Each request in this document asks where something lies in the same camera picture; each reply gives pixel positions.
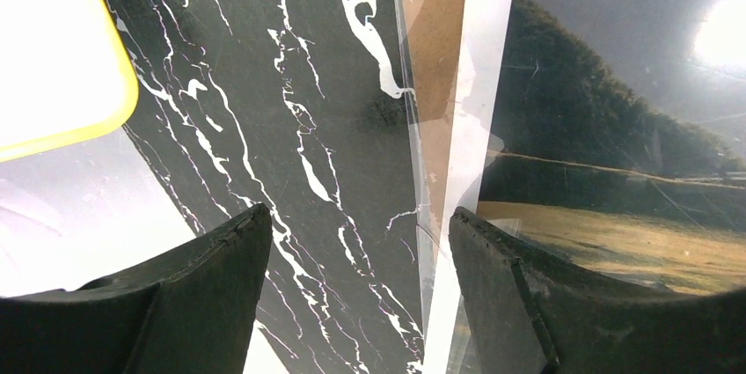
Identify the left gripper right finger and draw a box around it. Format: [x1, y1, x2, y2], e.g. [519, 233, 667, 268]
[449, 207, 745, 373]

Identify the landscape photo print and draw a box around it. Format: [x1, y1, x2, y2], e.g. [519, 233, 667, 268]
[421, 0, 746, 374]

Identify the clear acrylic sheet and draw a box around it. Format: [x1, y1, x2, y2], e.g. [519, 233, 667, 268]
[395, 0, 512, 373]

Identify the brown backing board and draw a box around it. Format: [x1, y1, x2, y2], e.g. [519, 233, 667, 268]
[403, 0, 464, 228]

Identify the white board yellow rim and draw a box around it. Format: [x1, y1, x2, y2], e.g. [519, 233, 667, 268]
[1, 0, 138, 161]

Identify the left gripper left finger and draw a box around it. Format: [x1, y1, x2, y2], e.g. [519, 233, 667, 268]
[1, 203, 273, 373]

